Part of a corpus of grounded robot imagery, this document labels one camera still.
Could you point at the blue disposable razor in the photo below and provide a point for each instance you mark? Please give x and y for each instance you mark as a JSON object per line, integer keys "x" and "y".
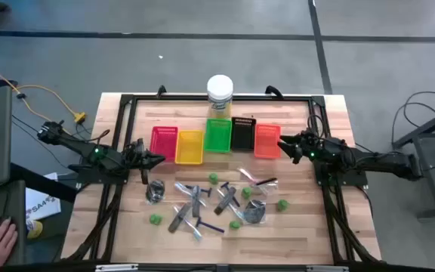
{"x": 204, "y": 190}
{"x": 225, "y": 186}
{"x": 210, "y": 226}

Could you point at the green Pert shampoo bottle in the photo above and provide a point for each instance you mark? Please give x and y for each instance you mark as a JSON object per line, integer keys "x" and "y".
{"x": 282, "y": 205}
{"x": 235, "y": 224}
{"x": 155, "y": 219}
{"x": 246, "y": 192}
{"x": 213, "y": 178}

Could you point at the orange plastic basket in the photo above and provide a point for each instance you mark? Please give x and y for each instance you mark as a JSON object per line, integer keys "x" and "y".
{"x": 267, "y": 141}

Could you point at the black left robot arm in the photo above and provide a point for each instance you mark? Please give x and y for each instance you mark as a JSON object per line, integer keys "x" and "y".
{"x": 74, "y": 143}

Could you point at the Lysol wipes canister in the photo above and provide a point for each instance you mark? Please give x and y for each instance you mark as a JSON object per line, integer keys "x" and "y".
{"x": 220, "y": 90}

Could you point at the small yellow white object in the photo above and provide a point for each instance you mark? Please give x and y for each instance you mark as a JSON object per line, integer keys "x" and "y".
{"x": 35, "y": 229}

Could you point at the silver metal bracket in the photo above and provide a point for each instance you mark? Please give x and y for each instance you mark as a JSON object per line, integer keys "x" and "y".
{"x": 115, "y": 267}
{"x": 327, "y": 268}

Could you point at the yellow plastic basket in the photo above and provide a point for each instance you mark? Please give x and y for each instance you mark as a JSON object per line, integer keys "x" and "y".
{"x": 190, "y": 148}

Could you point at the short black bagged comb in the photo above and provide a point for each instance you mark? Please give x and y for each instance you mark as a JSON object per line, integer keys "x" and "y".
{"x": 266, "y": 181}

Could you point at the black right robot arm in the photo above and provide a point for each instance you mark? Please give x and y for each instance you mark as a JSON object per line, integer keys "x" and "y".
{"x": 376, "y": 160}

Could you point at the long dark bagged comb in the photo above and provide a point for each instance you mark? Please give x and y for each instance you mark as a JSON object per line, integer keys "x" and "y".
{"x": 178, "y": 218}
{"x": 196, "y": 202}
{"x": 225, "y": 201}

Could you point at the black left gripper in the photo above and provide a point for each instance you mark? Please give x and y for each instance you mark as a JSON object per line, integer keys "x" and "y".
{"x": 136, "y": 156}

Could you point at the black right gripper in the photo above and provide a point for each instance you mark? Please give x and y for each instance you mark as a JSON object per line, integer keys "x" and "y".
{"x": 308, "y": 145}

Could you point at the black plastic basket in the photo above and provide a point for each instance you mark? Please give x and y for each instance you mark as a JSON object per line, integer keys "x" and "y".
{"x": 243, "y": 136}

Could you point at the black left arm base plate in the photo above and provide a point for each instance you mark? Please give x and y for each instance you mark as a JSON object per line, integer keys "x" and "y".
{"x": 89, "y": 177}

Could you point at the red plastic basket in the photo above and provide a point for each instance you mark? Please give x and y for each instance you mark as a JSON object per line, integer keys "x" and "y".
{"x": 164, "y": 145}

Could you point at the green plastic basket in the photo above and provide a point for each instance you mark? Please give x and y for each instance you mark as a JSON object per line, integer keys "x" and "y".
{"x": 218, "y": 136}

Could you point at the blue white bagged toothbrush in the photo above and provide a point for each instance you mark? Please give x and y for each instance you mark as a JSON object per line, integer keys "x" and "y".
{"x": 182, "y": 187}
{"x": 193, "y": 228}
{"x": 238, "y": 214}

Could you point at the black diagonal beam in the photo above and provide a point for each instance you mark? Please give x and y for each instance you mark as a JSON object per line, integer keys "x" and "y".
{"x": 44, "y": 183}

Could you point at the dark side desk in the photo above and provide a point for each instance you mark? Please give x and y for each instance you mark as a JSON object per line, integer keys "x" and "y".
{"x": 18, "y": 204}

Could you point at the white printed cardboard box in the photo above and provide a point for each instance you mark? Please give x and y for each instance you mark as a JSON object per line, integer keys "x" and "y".
{"x": 42, "y": 206}

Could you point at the pink white bagged toothbrush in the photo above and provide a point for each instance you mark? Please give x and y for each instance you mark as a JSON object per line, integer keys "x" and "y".
{"x": 248, "y": 175}

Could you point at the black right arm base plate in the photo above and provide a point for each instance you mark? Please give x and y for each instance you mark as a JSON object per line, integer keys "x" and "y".
{"x": 359, "y": 179}

